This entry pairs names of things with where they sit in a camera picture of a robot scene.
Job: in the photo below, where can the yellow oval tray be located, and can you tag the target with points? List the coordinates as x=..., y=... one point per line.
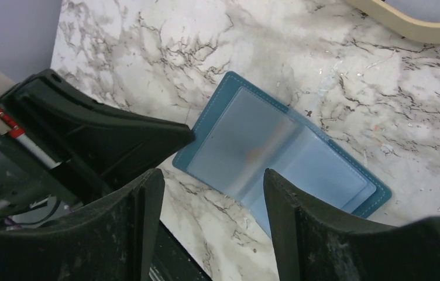
x=411, y=28

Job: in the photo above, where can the blue leather card holder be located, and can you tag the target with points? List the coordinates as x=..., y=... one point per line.
x=243, y=131

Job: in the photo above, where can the light blue striped card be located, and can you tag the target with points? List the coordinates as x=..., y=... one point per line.
x=426, y=10

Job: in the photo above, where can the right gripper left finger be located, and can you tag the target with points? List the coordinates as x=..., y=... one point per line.
x=112, y=238

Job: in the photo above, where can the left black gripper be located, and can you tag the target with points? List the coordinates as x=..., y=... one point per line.
x=95, y=148

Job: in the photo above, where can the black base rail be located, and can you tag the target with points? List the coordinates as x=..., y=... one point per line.
x=172, y=262

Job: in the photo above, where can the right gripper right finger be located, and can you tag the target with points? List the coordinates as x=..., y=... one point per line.
x=313, y=240

